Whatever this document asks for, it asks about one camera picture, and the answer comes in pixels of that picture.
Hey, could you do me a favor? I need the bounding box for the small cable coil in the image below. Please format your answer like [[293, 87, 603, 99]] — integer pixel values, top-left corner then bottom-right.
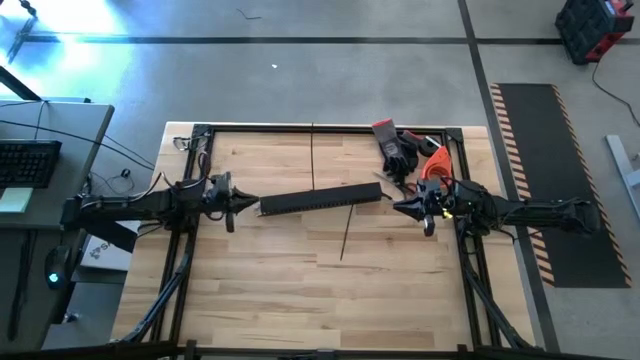
[[172, 133, 209, 152]]

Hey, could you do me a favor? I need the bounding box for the black red toolbox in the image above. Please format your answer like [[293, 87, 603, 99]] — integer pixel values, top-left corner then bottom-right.
[[554, 0, 636, 65]]

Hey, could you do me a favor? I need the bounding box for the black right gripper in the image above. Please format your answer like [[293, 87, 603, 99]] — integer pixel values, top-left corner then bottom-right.
[[392, 178, 454, 224]]

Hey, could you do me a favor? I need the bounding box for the black computer mouse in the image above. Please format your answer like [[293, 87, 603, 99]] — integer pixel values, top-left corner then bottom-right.
[[43, 244, 73, 292]]

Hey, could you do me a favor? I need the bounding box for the grey metal bar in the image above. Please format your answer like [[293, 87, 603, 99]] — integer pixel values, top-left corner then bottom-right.
[[604, 133, 640, 221]]

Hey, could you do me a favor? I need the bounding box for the green sticky note pad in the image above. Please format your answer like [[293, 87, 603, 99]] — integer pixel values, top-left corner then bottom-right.
[[0, 187, 34, 214]]

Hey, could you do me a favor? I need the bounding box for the grey desk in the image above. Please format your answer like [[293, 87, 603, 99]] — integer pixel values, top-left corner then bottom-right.
[[0, 98, 116, 231]]

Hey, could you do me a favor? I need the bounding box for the thin dark wire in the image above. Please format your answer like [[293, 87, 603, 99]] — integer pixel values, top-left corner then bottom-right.
[[339, 203, 355, 262]]

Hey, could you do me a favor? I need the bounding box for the black duct cover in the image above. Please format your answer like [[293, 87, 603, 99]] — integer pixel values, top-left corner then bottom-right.
[[258, 181, 384, 214]]

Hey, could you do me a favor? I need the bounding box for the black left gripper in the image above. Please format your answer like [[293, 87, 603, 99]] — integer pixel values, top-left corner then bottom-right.
[[203, 187, 260, 234]]

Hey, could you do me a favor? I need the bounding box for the white cardboard box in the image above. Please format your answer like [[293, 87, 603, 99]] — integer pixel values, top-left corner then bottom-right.
[[79, 234, 135, 274]]

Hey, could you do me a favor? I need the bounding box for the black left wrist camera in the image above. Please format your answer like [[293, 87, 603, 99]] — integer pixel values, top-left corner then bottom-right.
[[207, 171, 234, 194]]

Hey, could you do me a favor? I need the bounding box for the black floor power cable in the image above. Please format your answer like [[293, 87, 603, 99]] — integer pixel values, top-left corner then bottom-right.
[[591, 58, 640, 129]]

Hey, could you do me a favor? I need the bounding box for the black tape roll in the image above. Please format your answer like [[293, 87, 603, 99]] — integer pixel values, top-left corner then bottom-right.
[[418, 135, 443, 158]]

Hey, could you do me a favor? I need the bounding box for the black desk cable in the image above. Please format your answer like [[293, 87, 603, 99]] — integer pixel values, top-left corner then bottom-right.
[[0, 118, 156, 171]]

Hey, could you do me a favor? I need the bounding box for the orange tape dispenser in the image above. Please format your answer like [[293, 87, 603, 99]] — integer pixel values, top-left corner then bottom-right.
[[419, 145, 454, 184]]

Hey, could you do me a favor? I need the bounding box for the grey glove red cuff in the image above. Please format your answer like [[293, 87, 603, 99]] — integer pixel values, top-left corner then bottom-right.
[[399, 129, 426, 174], [371, 118, 420, 177]]

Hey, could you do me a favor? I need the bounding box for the black striped floor mat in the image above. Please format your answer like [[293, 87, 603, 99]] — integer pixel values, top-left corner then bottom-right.
[[489, 82, 633, 290]]

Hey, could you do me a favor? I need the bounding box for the black keyboard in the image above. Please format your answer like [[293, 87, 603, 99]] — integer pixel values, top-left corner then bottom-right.
[[0, 139, 64, 190]]

